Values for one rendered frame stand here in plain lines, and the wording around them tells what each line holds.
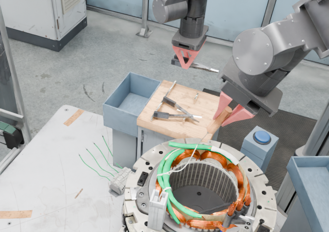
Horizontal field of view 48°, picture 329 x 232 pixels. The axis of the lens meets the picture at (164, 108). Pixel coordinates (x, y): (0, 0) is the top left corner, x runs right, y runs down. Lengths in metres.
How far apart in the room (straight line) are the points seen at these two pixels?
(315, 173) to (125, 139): 0.53
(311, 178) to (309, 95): 2.07
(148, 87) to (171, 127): 0.22
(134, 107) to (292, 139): 1.64
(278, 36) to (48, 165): 0.96
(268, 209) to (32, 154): 0.80
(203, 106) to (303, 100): 1.99
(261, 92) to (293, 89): 2.49
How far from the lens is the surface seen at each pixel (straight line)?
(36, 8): 3.05
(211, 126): 0.65
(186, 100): 1.05
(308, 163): 1.02
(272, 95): 0.60
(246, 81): 0.56
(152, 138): 1.02
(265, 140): 1.02
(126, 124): 1.03
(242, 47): 0.48
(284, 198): 1.35
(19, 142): 1.46
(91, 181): 1.21
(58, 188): 1.21
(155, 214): 0.70
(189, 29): 0.89
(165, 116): 0.96
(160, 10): 0.83
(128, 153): 1.16
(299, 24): 0.50
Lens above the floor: 1.75
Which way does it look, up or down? 42 degrees down
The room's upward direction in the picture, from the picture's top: 6 degrees clockwise
